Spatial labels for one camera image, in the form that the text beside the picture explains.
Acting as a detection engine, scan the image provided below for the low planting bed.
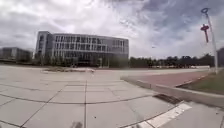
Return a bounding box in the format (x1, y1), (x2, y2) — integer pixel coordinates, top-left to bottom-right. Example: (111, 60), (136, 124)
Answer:
(41, 66), (96, 74)

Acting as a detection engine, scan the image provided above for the row of dark trees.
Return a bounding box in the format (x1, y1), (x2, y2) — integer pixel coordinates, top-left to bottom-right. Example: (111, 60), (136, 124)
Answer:
(128, 53), (216, 70)

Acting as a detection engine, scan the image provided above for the grass patch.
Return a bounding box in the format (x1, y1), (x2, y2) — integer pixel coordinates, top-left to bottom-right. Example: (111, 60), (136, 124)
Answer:
(180, 70), (224, 96)

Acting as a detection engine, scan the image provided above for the low grey building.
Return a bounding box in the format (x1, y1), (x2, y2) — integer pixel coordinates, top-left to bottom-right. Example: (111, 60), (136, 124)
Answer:
(0, 46), (35, 64)

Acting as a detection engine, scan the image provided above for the lamp pole with red ornament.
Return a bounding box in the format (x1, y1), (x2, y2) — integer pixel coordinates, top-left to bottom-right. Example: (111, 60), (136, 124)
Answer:
(200, 7), (220, 75)

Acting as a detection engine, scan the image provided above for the dark drain grate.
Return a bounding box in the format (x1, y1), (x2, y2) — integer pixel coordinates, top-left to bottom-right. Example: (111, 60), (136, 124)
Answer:
(153, 93), (183, 105)

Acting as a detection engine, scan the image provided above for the robot's own part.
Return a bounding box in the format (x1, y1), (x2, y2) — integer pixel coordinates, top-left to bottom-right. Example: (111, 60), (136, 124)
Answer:
(71, 121), (83, 128)

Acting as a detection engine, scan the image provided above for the dark building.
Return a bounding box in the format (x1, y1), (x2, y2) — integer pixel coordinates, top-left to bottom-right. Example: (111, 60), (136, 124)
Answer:
(216, 47), (224, 68)

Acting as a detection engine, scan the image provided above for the red brick path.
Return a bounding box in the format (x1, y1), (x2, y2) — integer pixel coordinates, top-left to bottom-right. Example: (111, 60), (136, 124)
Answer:
(135, 70), (212, 89)

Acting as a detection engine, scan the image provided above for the grey stone kerb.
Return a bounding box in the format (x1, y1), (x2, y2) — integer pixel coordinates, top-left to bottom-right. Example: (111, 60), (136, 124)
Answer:
(120, 76), (224, 109)

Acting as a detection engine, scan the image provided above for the large grey building with windows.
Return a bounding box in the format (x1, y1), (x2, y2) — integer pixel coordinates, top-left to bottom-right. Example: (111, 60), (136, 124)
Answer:
(34, 30), (130, 68)

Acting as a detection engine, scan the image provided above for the grey stone slab plaza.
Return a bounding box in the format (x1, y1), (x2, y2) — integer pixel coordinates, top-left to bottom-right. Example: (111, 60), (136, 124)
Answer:
(0, 64), (224, 128)

